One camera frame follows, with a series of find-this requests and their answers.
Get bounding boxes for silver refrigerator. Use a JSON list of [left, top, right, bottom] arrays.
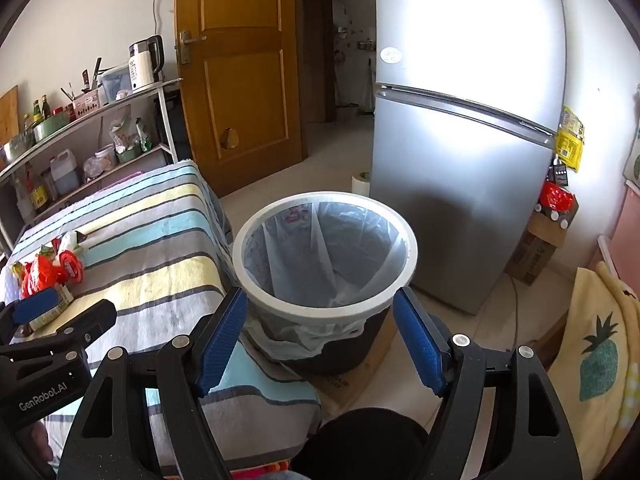
[[369, 0, 569, 317]]

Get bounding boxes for white rimmed black trash bin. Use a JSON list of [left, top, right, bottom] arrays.
[[231, 190, 419, 377]]

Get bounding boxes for pink utensil basket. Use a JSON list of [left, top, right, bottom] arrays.
[[70, 91, 103, 118]]

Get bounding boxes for striped tablecloth table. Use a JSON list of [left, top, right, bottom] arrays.
[[0, 159, 323, 466]]

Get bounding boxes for white metal shelf rack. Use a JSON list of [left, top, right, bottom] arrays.
[[0, 77, 183, 256]]

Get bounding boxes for clear plastic bin liner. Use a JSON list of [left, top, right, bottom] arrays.
[[239, 200, 408, 361]]

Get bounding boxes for wooden cutting board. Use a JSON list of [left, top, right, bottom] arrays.
[[0, 85, 21, 148]]

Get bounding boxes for wooden door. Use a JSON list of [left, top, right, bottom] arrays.
[[173, 0, 309, 199]]

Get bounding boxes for green print wall poster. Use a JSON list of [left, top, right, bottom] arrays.
[[622, 125, 640, 186]]

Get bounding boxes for flat cardboard sheet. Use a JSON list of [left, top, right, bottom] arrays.
[[300, 310, 401, 411]]

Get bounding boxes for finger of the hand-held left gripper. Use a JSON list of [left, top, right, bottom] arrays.
[[0, 287, 62, 346], [0, 299, 118, 361]]

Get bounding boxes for yellow pineapple print cloth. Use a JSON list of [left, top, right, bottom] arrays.
[[547, 262, 640, 480]]

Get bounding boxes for wooden door frame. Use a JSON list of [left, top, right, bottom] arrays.
[[300, 0, 376, 126]]

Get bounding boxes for opened snack bags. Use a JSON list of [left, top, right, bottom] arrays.
[[109, 119, 138, 153]]

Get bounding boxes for person's left hand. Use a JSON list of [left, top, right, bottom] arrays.
[[29, 421, 55, 467]]

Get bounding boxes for green seasoning pack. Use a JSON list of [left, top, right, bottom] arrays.
[[135, 117, 153, 153]]

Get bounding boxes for clear glass bottle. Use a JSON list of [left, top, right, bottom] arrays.
[[12, 175, 33, 223]]

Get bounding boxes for white electric kettle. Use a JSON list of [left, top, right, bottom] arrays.
[[129, 35, 165, 95]]

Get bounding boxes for cardboard box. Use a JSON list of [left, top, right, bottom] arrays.
[[505, 195, 581, 287]]

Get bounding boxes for gold snack wrapper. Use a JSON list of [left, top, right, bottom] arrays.
[[27, 284, 76, 332]]

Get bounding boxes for steel basin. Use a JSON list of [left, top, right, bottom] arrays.
[[1, 132, 36, 163]]

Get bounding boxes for metal door handle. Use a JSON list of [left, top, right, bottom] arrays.
[[177, 30, 207, 65]]

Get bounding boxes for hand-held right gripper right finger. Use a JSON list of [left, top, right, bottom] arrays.
[[392, 286, 583, 480]]

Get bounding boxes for red plastic bag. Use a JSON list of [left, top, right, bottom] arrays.
[[539, 181, 576, 213]]

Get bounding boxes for person's black trouser knee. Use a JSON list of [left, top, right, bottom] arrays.
[[291, 407, 431, 480]]

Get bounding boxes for clear plastic storage container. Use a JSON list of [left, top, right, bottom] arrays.
[[100, 64, 132, 103]]

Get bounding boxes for green pot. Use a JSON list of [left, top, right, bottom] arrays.
[[32, 111, 71, 142]]

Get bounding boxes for multicoloured striped cloth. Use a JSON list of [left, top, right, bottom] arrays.
[[227, 460, 296, 480]]

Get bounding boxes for soy sauce bottle yellow label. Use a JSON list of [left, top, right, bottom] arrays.
[[25, 162, 49, 213]]

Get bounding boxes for pink plastic tray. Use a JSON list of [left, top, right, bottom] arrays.
[[100, 170, 146, 188]]

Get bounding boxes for yellow packet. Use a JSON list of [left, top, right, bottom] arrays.
[[556, 130, 584, 173], [560, 105, 587, 134]]

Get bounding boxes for pink panel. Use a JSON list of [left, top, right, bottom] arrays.
[[587, 180, 640, 286]]

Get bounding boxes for red white snack packet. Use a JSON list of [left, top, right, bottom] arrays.
[[51, 232, 85, 282]]

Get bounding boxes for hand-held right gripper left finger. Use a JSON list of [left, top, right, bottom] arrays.
[[57, 286, 249, 480]]

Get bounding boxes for white jug of dark liquid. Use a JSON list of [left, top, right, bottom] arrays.
[[48, 149, 81, 196]]

